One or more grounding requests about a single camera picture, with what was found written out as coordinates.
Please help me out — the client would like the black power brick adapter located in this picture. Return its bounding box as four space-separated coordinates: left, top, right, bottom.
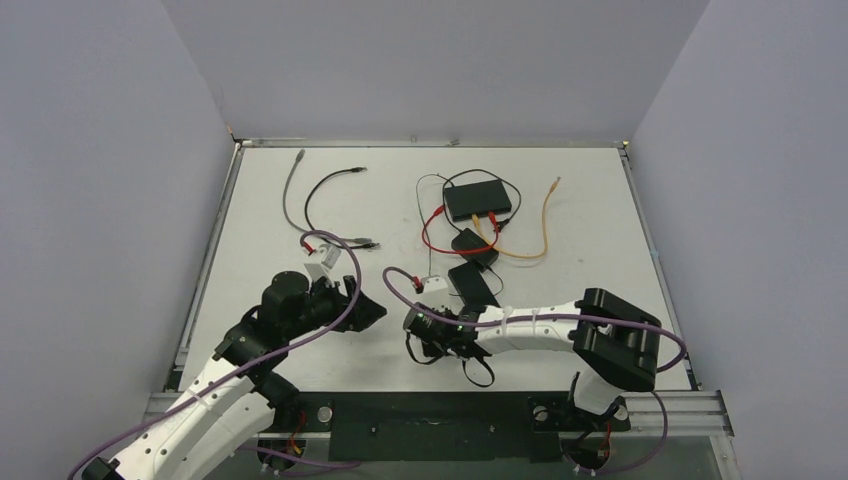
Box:
451 228 499 269

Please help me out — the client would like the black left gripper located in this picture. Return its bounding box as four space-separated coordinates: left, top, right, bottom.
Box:
285 274 385 341

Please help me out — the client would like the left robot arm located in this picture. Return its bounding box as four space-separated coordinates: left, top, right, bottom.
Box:
70 271 387 479

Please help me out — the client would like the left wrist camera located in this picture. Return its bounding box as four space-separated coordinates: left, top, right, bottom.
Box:
304 243 341 285

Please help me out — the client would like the red ethernet cable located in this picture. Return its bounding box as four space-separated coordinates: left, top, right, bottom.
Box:
421 205 505 257

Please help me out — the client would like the grey ethernet cable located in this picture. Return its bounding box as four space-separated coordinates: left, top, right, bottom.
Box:
282 149 374 245

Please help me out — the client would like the black Mercury switch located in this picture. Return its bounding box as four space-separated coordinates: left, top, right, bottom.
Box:
444 180 513 222

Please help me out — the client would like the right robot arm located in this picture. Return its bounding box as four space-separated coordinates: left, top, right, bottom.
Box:
403 288 662 427

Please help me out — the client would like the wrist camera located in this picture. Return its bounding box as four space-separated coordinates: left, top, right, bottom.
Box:
412 275 449 295
304 243 341 285

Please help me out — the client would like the short black adapter cable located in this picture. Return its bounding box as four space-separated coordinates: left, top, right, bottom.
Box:
404 331 497 390

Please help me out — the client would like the black ethernet cable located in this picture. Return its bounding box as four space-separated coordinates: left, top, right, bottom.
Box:
303 166 382 252

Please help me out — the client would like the black mains power cord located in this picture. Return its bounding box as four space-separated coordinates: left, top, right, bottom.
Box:
442 168 523 233

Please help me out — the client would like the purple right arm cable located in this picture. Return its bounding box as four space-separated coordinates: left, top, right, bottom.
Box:
381 266 689 374

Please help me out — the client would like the thin black barrel plug cable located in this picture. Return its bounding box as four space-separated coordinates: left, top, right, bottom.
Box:
415 174 452 280

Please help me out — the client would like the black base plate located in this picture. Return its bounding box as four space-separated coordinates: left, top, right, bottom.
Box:
274 391 631 463

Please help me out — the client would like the ribbed black network switch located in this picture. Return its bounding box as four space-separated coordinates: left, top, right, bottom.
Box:
448 262 499 307

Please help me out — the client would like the yellow ethernet cable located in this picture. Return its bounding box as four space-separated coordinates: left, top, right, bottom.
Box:
470 176 563 261

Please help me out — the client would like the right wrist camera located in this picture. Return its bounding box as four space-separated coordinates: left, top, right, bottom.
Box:
412 275 449 295

